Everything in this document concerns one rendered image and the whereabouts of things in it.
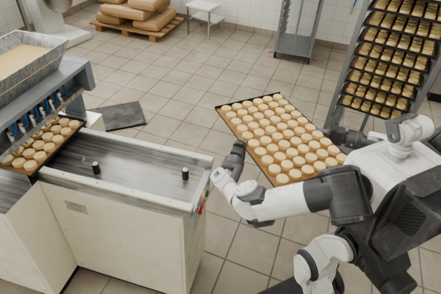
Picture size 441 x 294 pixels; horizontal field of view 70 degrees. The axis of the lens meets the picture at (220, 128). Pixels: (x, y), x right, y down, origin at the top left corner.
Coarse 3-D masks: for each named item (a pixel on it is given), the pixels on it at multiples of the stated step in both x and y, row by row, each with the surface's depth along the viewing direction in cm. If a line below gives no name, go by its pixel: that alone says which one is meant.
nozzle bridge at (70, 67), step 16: (64, 64) 156; (80, 64) 156; (48, 80) 144; (64, 80) 146; (80, 80) 164; (32, 96) 133; (64, 96) 157; (80, 96) 176; (0, 112) 124; (16, 112) 124; (32, 112) 142; (48, 112) 147; (80, 112) 180; (0, 128) 117; (16, 128) 135; (32, 128) 138; (0, 144) 129; (16, 144) 131; (0, 160) 124
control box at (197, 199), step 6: (204, 174) 149; (210, 174) 151; (204, 180) 146; (198, 186) 143; (204, 186) 144; (198, 192) 141; (192, 198) 138; (198, 198) 138; (204, 198) 149; (198, 204) 137; (198, 210) 141; (192, 216) 135; (198, 216) 143; (192, 222) 138; (192, 228) 141
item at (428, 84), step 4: (440, 56) 166; (440, 60) 167; (436, 64) 169; (440, 64) 168; (432, 68) 172; (436, 68) 170; (432, 72) 172; (436, 72) 171; (432, 76) 172; (428, 80) 175; (432, 80) 174; (428, 84) 176; (424, 88) 178; (428, 88) 177; (424, 92) 179; (420, 96) 181; (424, 96) 180; (420, 100) 182; (416, 104) 185; (420, 104) 183; (412, 108) 187; (416, 108) 186; (412, 112) 188; (416, 112) 187
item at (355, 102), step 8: (344, 96) 221; (352, 96) 220; (352, 104) 211; (360, 104) 214; (368, 104) 211; (376, 104) 212; (376, 112) 205; (384, 112) 205; (392, 112) 206; (400, 112) 209
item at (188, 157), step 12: (84, 132) 160; (96, 132) 160; (108, 144) 161; (120, 144) 158; (132, 144) 156; (144, 144) 155; (156, 144) 155; (156, 156) 157; (168, 156) 154; (180, 156) 152; (192, 156) 150; (204, 156) 150
